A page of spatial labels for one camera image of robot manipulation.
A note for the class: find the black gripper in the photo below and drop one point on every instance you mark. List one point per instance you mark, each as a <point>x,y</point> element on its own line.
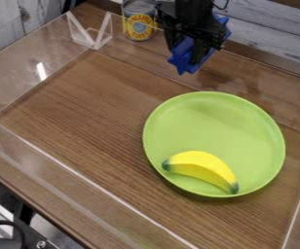
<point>178,14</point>

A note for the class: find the blue cross-shaped block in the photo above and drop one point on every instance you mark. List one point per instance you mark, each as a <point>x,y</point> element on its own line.
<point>213,28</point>

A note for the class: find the green plate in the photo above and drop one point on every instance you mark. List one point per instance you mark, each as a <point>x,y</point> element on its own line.
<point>223,125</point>

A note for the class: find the yellow labelled tin can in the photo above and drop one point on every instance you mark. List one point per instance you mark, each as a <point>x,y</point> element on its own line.
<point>139,23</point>

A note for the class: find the yellow toy banana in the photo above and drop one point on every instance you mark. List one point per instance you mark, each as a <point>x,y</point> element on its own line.
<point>203,166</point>

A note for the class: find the black metal table leg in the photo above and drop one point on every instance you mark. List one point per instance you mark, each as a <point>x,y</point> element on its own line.
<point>23,214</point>

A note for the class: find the clear acrylic corner bracket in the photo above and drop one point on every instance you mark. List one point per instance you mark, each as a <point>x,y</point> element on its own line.
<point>90,37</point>

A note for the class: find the clear acrylic front wall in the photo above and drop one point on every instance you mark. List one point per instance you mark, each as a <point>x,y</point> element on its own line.
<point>91,214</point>

